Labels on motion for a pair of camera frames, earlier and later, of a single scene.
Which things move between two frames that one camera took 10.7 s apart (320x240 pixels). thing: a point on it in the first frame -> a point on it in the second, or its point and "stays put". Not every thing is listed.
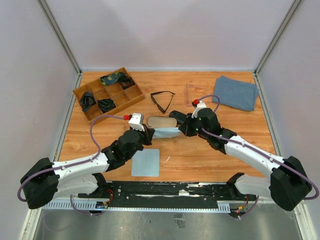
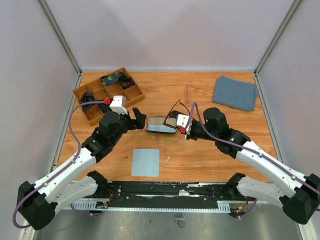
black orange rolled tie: x=126 y=82 stays put
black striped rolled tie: x=87 y=100 stays put
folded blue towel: x=234 y=94 stays put
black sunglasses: x=158 y=106 -> x=171 y=118
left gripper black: x=148 y=134 -> x=137 y=123
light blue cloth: x=146 y=163 stays put
